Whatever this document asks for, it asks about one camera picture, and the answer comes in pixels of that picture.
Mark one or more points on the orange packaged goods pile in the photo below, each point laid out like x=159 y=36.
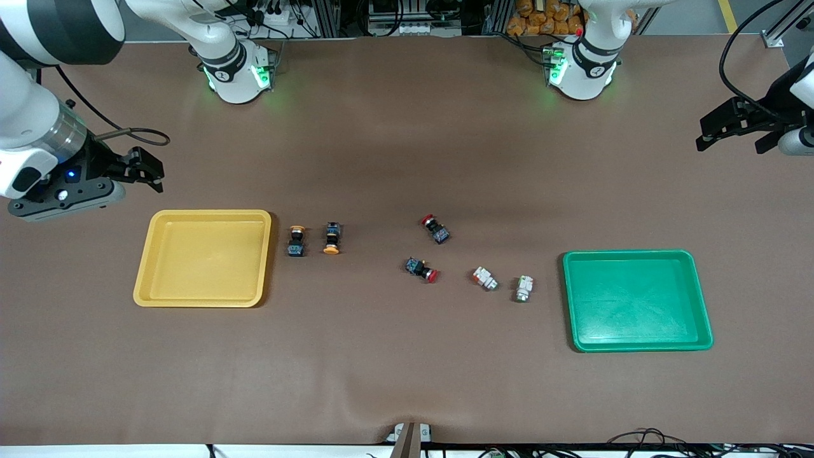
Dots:
x=544 y=18

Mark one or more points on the white green push button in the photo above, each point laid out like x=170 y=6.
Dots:
x=523 y=288

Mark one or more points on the green plastic tray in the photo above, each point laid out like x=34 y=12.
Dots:
x=636 y=302

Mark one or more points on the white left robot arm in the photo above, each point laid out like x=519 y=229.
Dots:
x=585 y=70

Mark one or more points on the white green button orange mark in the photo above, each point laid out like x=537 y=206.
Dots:
x=485 y=278

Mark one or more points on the red push button switch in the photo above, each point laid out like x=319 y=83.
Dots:
x=421 y=269
x=436 y=229

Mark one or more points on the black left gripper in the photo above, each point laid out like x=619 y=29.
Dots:
x=765 y=112

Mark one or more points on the metal table edge clamp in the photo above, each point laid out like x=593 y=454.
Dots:
x=408 y=436

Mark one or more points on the aluminium frame profile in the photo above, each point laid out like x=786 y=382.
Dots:
x=785 y=28

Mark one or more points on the yellow plastic tray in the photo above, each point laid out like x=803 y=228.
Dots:
x=203 y=257

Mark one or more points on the long white power strip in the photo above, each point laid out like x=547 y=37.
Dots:
x=400 y=28

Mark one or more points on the yellow push button switch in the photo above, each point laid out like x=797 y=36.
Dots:
x=331 y=238
x=296 y=242

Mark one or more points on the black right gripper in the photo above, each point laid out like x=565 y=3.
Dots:
x=100 y=163

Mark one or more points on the white power strip with plugs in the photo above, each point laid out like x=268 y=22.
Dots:
x=276 y=17

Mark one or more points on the brown table mat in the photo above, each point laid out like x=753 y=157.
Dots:
x=407 y=356

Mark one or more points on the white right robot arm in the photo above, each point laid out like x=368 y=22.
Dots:
x=229 y=70

